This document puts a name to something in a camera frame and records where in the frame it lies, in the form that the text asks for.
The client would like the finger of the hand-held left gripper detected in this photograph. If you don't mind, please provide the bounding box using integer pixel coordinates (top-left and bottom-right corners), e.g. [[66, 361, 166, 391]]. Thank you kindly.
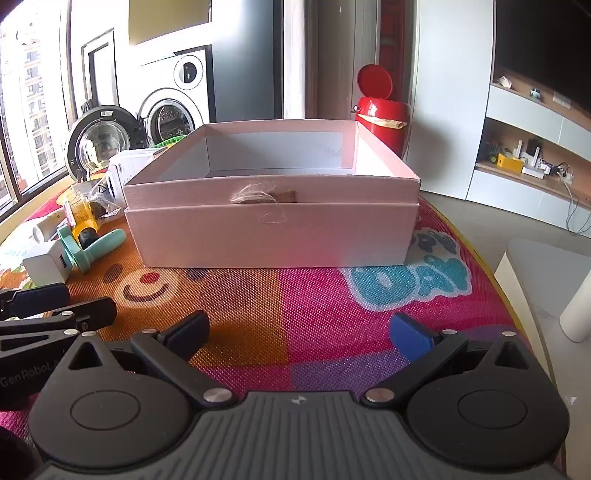
[[0, 296, 117, 355], [0, 283, 71, 320]]

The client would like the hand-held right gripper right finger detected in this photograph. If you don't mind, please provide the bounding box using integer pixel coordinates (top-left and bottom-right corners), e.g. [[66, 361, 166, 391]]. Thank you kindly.
[[362, 313, 539, 409]]

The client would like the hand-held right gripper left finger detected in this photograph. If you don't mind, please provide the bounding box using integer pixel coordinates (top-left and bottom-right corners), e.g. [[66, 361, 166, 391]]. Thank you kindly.
[[56, 310, 234, 409]]

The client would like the white charger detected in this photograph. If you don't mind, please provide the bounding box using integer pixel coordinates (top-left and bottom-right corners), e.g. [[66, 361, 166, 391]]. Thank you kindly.
[[22, 240, 73, 280]]

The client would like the teal handled tool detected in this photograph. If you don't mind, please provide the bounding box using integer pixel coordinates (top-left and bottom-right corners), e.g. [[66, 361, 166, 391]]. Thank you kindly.
[[58, 228, 127, 274]]

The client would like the pink cardboard box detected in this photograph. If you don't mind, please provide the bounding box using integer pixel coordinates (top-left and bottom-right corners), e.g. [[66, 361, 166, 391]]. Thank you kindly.
[[122, 119, 422, 269]]

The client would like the white tube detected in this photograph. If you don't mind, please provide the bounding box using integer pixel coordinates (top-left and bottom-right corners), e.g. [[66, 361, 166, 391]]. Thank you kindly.
[[32, 216, 70, 243]]

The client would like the yellow bottle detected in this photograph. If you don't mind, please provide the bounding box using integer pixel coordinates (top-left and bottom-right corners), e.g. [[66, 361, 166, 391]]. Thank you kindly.
[[62, 191, 100, 237]]

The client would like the clear plastic packet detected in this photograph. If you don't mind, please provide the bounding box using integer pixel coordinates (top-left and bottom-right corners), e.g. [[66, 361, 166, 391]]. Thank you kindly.
[[87, 178, 123, 219]]

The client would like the colourful printed mat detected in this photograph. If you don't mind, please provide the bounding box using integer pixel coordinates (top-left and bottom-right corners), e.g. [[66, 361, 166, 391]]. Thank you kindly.
[[0, 185, 568, 480]]

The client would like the white low table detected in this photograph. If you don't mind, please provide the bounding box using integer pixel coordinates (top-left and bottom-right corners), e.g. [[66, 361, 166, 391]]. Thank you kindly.
[[493, 237, 591, 344]]

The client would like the white carton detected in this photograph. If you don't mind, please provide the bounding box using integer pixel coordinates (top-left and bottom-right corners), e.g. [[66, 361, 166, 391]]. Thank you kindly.
[[107, 148, 163, 206]]

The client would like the washing machine door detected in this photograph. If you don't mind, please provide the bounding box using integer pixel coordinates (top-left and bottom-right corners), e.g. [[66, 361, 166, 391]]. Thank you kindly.
[[65, 105, 149, 180]]

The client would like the window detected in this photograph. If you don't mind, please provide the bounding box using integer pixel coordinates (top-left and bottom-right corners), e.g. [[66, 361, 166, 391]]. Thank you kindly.
[[0, 11, 75, 209]]

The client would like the white power strip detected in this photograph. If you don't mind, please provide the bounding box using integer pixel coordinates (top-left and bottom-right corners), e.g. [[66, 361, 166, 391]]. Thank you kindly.
[[538, 159, 574, 184]]

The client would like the red pedal bin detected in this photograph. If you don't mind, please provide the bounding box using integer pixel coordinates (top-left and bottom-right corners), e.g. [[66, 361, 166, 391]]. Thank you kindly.
[[352, 64, 413, 162]]

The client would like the silver washing machine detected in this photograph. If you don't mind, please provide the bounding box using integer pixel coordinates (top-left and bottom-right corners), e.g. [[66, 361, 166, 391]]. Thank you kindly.
[[137, 44, 216, 149]]

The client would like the red hanging decoration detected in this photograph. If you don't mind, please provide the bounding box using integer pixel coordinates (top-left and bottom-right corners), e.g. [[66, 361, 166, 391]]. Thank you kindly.
[[379, 0, 408, 95]]

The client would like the white curtain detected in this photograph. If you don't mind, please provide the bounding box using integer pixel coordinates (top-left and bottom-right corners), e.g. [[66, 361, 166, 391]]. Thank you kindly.
[[281, 0, 320, 121]]

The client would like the hanging cable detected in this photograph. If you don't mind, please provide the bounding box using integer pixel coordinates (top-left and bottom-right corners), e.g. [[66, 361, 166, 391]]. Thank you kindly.
[[560, 170, 591, 237]]

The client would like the white wall cabinet unit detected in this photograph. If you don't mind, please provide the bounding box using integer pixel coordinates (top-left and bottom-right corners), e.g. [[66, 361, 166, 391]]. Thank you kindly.
[[416, 0, 591, 232]]

